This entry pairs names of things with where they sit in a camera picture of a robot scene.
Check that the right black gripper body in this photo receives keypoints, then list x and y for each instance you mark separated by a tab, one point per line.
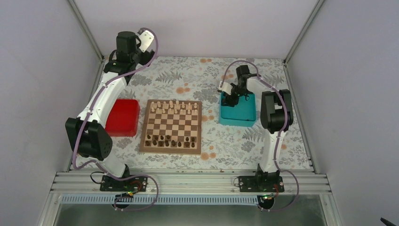
229	100

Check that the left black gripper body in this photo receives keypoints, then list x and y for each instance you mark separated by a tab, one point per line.
146	59

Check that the teal plastic tray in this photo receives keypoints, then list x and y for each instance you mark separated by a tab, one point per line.
243	114

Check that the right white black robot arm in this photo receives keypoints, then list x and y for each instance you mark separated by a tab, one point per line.
276	115

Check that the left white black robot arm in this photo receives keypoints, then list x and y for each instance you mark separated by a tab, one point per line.
90	143

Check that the wooden chess board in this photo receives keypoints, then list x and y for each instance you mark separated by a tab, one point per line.
181	119

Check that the floral patterned table mat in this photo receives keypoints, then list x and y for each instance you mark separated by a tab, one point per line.
191	78

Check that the red plastic tray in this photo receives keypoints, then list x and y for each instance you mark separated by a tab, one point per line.
123	118

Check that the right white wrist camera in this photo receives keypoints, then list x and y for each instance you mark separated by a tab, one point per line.
224	87

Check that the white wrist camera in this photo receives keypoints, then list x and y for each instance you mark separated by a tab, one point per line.
224	87
145	39

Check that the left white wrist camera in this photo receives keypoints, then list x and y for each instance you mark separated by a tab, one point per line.
145	39

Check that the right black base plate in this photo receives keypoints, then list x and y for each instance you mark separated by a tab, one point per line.
268	184

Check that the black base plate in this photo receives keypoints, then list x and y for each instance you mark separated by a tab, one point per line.
136	184
268	184

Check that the aluminium rail frame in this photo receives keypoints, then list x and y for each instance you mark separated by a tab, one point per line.
193	182

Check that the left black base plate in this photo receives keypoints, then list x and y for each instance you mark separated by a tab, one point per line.
136	184

